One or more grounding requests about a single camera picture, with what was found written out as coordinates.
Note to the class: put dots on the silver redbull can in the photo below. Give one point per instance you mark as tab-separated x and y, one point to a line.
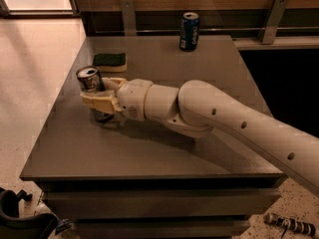
90	81

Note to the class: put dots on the grey drawer cabinet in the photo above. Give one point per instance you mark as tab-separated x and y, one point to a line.
138	179

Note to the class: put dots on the right metal bracket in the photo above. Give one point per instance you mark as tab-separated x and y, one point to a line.
267	33

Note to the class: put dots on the metal bracket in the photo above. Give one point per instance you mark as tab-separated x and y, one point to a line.
129	17
267	33

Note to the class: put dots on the striped black white cylinder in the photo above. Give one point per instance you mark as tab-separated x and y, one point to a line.
291	224

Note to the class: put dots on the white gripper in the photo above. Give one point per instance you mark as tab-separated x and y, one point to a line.
132	97

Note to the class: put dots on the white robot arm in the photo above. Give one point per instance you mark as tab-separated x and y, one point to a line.
197	107

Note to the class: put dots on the blue pepsi can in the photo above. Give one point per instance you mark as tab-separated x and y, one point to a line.
189	31

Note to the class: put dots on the left metal bracket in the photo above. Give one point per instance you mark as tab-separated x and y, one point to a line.
129	17

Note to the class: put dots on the green yellow sponge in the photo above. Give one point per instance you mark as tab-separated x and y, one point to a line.
110	63

